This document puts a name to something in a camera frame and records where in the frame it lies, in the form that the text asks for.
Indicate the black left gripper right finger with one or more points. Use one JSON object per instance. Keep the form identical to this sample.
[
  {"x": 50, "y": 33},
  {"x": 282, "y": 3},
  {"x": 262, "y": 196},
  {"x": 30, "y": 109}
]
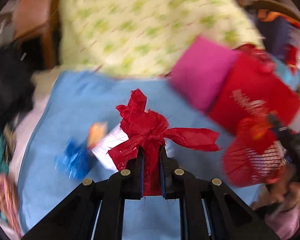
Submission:
[{"x": 182, "y": 185}]

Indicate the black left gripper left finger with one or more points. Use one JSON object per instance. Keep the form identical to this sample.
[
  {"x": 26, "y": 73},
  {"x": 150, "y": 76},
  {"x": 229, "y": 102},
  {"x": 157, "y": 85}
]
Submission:
[{"x": 112, "y": 194}]

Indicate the blue plastic bag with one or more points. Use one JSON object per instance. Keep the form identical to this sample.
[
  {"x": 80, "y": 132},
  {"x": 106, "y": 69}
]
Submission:
[{"x": 75, "y": 161}]

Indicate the red ribbon-like plastic bag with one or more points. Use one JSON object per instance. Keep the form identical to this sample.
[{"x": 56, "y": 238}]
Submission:
[{"x": 148, "y": 130}]

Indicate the orange red medicine box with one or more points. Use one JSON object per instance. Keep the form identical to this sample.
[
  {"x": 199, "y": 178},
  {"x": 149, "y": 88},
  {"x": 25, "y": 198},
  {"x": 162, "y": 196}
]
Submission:
[{"x": 97, "y": 132}]

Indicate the red plastic mesh basket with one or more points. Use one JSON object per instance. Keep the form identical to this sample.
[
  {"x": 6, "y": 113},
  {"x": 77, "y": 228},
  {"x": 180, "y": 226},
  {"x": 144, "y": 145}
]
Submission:
[{"x": 248, "y": 162}]

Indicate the red Nilrich paper bag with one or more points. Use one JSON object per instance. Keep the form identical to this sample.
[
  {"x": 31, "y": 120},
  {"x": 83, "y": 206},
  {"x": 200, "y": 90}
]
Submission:
[{"x": 250, "y": 89}]

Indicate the light blue towel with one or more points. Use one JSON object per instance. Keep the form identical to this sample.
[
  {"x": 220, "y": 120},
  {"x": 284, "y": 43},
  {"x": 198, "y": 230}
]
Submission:
[{"x": 79, "y": 99}]

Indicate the magenta pillow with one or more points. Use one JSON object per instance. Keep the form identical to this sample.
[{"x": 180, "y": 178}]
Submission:
[{"x": 201, "y": 71}]

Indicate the pink striped cloth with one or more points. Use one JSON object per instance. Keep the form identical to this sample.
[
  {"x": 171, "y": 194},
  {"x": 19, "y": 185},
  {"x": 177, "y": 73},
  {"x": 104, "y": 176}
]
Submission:
[{"x": 9, "y": 203}]

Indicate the black crumpled clothing pile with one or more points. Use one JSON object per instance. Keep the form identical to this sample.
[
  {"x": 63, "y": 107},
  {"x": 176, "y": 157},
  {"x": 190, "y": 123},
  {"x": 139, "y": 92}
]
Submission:
[{"x": 16, "y": 87}]

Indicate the clover print yellow quilt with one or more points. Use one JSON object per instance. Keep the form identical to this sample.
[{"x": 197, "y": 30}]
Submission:
[{"x": 145, "y": 38}]

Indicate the brown wooden headboard cabinet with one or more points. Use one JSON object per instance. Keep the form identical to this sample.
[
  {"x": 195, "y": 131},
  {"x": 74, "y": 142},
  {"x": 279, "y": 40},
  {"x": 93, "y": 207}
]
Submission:
[{"x": 38, "y": 19}]

